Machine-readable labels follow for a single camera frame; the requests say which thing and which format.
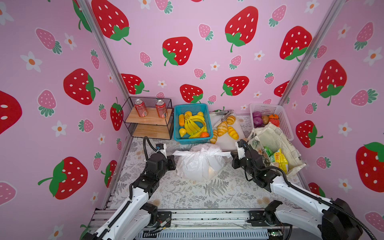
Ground yellow chips bag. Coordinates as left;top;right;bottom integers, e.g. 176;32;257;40
269;149;289;174

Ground beige canvas tote bag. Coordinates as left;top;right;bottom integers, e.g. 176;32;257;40
247;123;306;177

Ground white plastic bag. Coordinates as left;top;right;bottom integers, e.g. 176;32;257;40
173;144;232;182

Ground green chips bag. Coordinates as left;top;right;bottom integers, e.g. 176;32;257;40
264;147;274;157

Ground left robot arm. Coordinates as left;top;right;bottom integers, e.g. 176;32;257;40
82;137;176;240

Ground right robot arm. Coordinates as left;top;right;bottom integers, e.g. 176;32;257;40
232;140;376;240

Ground yellow striped bread roll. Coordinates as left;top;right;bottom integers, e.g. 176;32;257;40
228;126;239;140

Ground white plastic tray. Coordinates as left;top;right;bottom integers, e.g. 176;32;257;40
210;113;245;152

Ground purple onion front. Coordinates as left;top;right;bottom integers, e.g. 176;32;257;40
253;117;264;128

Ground purple onion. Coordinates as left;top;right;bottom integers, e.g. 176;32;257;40
252;111;262;118
253;117;264;128

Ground small striped bread loaf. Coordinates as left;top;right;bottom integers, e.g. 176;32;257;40
210;130;218;144

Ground long striped bread loaf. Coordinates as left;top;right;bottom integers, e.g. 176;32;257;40
217;121;228;137

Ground brown potato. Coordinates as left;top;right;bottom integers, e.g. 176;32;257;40
262;115;270;125

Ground red tomato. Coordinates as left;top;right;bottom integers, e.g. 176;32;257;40
269;119;280;127

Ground small striped bread roll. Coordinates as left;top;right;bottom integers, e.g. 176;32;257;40
226;115;236;125

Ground yellow banana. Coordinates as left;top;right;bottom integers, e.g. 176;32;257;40
184;114;208;139

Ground purple onion back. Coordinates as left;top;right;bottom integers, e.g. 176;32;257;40
252;111;262;118

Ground small orange tangerine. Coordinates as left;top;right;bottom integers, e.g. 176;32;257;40
200;132;210;138

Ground white plastic basket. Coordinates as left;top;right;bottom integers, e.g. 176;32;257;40
249;103;294;141

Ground metal tongs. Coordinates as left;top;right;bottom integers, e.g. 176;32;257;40
210;110;233;117

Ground red soda can right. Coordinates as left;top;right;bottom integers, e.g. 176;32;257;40
156;99;167;119

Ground red soda can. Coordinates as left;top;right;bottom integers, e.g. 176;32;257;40
134;99;148;118
156;99;167;119

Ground red soda can left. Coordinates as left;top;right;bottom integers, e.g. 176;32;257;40
134;99;148;118

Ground teal plastic basket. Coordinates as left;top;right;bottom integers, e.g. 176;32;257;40
174;104;213;145

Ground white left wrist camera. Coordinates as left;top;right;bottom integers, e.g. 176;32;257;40
156;144;167;158

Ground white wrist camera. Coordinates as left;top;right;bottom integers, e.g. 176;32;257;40
156;144;167;158
237;141;245;160

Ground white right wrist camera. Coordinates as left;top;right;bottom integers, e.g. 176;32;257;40
237;141;245;160

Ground black wire wooden shelf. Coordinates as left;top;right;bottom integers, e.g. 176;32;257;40
123;97;174;140

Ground metal base rail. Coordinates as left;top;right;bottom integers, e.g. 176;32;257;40
89;208;331;240

